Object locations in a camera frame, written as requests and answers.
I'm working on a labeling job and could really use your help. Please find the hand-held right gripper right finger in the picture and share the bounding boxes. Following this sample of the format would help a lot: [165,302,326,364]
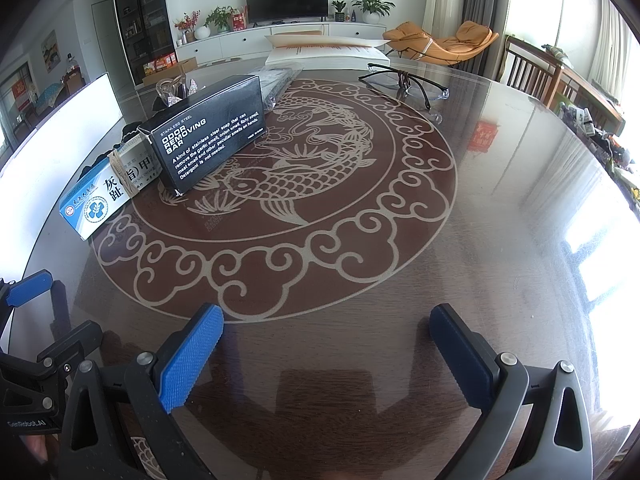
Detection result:
[428,304,593,480]

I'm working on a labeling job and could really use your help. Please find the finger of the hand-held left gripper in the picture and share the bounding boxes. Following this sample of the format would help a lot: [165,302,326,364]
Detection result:
[0,270,56,333]
[0,322,103,411]

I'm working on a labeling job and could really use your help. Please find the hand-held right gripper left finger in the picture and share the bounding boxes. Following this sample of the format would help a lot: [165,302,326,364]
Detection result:
[56,302,224,480]

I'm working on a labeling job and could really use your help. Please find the white storage box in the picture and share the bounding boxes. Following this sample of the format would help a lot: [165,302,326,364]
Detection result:
[0,72,123,281]

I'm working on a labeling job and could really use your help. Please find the clear hair clip rhinestone bow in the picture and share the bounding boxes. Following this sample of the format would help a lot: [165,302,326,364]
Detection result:
[156,74,201,106]

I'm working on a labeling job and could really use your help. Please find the black frame glasses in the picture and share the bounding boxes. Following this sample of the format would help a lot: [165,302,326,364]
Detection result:
[358,62,450,123]

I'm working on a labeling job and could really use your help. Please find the blue white medicine box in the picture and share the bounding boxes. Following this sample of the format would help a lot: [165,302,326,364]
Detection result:
[58,140,168,241]

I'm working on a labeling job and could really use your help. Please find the black fabric item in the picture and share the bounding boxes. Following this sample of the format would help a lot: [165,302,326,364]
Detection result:
[119,122,152,148]

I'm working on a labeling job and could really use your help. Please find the black printed box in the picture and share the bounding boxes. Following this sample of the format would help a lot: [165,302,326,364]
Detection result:
[139,75,263,196]

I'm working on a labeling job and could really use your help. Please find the assorted clutter pile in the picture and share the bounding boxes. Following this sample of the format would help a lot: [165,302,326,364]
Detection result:
[560,102,640,201]

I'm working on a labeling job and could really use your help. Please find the brown cardboard box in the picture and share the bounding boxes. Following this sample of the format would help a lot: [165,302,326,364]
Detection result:
[142,57,198,85]

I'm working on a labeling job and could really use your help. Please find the white door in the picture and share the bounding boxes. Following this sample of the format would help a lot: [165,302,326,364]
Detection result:
[91,0,113,76]

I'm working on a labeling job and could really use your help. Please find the clear plastic bag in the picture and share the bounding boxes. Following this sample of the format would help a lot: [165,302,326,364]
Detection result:
[260,67,306,111]

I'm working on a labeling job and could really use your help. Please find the wooden chair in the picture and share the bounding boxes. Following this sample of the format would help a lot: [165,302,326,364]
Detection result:
[504,35,566,108]

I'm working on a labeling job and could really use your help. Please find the black display cabinet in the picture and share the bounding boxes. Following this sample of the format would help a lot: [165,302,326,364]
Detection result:
[111,0,177,86]

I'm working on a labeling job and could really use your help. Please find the red flower vase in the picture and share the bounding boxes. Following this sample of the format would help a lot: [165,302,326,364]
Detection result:
[174,11,201,43]

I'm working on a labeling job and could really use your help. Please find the orange lounge chair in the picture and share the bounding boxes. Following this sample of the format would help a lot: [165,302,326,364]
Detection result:
[382,20,500,66]

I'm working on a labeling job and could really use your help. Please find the white television cabinet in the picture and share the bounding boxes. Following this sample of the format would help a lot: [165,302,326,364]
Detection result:
[175,22,388,63]

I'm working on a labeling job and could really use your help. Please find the green potted plant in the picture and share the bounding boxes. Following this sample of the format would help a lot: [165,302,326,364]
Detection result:
[205,6,236,35]

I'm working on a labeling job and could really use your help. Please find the beige cardboard sheet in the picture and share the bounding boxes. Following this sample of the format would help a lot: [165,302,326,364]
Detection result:
[264,31,391,53]

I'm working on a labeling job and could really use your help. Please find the grey curtain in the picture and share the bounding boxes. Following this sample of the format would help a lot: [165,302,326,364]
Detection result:
[460,0,506,76]

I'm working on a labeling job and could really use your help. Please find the large leafy potted plant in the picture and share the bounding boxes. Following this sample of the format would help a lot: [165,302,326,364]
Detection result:
[351,0,396,24]

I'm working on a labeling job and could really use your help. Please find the black television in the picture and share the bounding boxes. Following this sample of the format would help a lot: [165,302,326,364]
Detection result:
[245,0,329,25]

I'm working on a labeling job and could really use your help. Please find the framed wall painting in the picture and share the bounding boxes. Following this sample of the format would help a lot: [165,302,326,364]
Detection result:
[40,30,60,72]

